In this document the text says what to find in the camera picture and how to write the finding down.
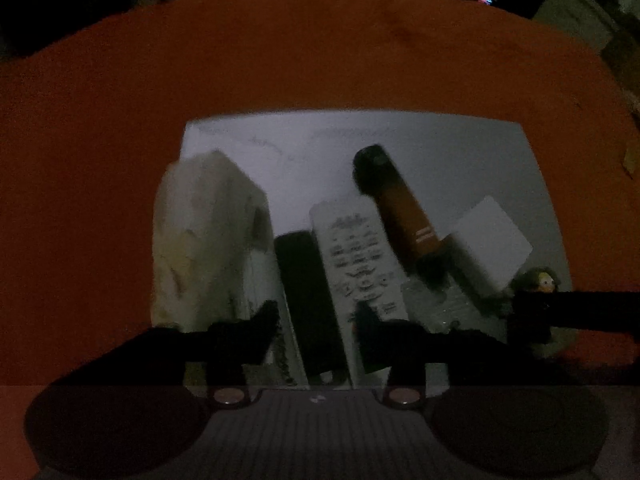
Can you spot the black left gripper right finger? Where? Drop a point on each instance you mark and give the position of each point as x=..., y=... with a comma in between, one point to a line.
x=405, y=348

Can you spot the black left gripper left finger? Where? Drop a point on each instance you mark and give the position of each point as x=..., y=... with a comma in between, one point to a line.
x=214, y=358

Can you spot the yellow duck figurine black hoodie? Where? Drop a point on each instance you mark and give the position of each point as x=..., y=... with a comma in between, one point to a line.
x=537, y=284

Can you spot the white tissue pack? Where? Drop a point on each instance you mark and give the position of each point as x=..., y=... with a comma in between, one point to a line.
x=208, y=219

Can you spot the brown black spray bottle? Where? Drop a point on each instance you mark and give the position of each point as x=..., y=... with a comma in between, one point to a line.
x=411, y=232

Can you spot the white card box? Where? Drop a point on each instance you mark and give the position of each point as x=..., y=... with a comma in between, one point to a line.
x=487, y=248

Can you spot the white remote control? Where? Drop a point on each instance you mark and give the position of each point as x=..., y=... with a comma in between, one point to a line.
x=360, y=266

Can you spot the black remote control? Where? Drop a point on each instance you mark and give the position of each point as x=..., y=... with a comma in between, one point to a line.
x=311, y=309

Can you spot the small cardboard scrap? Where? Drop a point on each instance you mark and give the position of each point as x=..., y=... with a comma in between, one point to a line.
x=631, y=159

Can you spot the red tablecloth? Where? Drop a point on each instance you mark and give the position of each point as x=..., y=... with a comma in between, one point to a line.
x=89, y=125

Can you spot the grey cabinet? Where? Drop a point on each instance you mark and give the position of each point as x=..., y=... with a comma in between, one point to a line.
x=582, y=19

